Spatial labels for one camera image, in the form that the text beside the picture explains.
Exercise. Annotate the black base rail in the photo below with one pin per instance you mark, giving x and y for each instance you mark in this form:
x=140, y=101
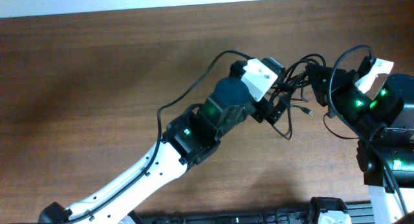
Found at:
x=318, y=210

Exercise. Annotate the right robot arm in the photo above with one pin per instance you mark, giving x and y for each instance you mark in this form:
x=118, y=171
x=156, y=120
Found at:
x=379, y=107

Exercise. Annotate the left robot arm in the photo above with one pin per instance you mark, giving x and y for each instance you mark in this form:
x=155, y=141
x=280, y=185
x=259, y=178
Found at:
x=187, y=141

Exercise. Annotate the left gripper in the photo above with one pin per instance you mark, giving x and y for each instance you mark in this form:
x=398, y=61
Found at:
x=264, y=112

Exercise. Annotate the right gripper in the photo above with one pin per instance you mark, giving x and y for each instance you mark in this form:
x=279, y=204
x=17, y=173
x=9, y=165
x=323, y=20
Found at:
x=322, y=82

